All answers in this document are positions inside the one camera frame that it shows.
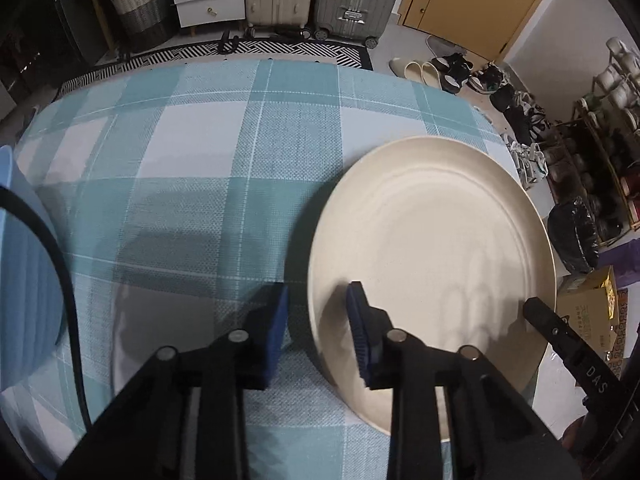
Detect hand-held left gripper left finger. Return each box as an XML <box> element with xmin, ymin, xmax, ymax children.
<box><xmin>57</xmin><ymin>282</ymin><xmax>291</xmax><ymax>480</ymax></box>

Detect wooden door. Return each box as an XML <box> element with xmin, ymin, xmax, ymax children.
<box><xmin>397</xmin><ymin>0</ymin><xmax>563</xmax><ymax>63</ymax></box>

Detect pile of shoes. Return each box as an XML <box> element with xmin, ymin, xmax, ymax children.
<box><xmin>389</xmin><ymin>35</ymin><xmax>553</xmax><ymax>191</ymax></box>

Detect grey suitcase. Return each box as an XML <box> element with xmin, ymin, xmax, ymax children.
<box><xmin>312</xmin><ymin>0</ymin><xmax>411</xmax><ymax>48</ymax></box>

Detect black plastic bag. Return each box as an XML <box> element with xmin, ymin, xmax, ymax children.
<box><xmin>547</xmin><ymin>197</ymin><xmax>600</xmax><ymax>273</ymax></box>

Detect woven laundry basket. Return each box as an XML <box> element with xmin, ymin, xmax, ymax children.
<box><xmin>109</xmin><ymin>0</ymin><xmax>173</xmax><ymax>47</ymax></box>

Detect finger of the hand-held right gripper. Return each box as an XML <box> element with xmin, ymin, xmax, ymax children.
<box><xmin>522</xmin><ymin>296</ymin><xmax>577</xmax><ymax>362</ymax></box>

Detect metal shoe rack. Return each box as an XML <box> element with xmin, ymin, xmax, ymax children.
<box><xmin>545</xmin><ymin>37</ymin><xmax>640</xmax><ymax>246</ymax></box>

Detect black strap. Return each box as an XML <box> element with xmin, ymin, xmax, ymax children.
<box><xmin>0</xmin><ymin>184</ymin><xmax>93</xmax><ymax>431</ymax></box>

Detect cardboard box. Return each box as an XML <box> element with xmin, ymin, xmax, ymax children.
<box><xmin>555</xmin><ymin>265</ymin><xmax>627</xmax><ymax>361</ymax></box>

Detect cream round plate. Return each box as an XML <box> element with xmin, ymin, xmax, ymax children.
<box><xmin>307</xmin><ymin>135</ymin><xmax>558</xmax><ymax>443</ymax></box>

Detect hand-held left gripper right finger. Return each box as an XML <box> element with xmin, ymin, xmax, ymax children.
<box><xmin>346</xmin><ymin>281</ymin><xmax>583</xmax><ymax>480</ymax></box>

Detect black white patterned rug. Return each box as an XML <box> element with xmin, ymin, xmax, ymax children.
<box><xmin>60</xmin><ymin>40</ymin><xmax>373</xmax><ymax>92</ymax></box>

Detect teal checked tablecloth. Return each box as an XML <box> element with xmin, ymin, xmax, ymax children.
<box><xmin>0</xmin><ymin>57</ymin><xmax>546</xmax><ymax>480</ymax></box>

